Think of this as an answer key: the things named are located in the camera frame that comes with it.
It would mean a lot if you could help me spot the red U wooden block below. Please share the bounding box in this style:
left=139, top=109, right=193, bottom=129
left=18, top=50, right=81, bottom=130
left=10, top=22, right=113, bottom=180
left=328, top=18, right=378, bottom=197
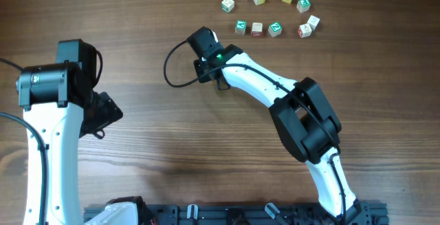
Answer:
left=251, top=22, right=263, bottom=37

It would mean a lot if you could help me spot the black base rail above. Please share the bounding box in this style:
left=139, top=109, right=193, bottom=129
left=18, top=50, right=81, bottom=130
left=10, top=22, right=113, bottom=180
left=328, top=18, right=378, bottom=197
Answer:
left=83, top=202, right=389, bottom=225

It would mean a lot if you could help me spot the green V wooden block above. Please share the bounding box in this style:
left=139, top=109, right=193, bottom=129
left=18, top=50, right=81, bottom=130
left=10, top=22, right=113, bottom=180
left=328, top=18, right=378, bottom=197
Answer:
left=234, top=20, right=247, bottom=34

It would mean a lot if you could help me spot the plain wooden block right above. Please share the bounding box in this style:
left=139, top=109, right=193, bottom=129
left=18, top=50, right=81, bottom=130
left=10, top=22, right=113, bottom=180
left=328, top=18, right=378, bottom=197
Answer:
left=307, top=15, right=320, bottom=31

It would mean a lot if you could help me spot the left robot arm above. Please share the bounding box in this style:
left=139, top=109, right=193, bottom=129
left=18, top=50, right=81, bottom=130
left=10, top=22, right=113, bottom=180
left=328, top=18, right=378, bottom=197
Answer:
left=16, top=39, right=123, bottom=224

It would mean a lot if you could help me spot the green edged block far left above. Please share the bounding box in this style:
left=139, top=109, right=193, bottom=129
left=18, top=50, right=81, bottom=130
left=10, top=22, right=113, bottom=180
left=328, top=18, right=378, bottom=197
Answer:
left=221, top=0, right=235, bottom=13

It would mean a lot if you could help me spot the green E wooden block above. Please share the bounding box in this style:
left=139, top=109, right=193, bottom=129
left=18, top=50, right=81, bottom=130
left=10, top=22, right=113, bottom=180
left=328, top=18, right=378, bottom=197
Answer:
left=296, top=0, right=311, bottom=13

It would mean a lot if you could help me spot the red A wooden block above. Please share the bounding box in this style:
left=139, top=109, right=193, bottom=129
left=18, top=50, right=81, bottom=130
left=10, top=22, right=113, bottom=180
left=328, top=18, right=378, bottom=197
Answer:
left=298, top=23, right=313, bottom=38

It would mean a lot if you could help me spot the green Z wooden block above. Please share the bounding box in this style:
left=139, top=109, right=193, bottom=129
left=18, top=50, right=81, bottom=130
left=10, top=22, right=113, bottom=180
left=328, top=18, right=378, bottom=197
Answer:
left=268, top=21, right=283, bottom=37

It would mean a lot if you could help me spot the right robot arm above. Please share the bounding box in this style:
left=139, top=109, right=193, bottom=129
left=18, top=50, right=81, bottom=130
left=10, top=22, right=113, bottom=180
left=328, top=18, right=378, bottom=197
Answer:
left=186, top=27, right=357, bottom=219

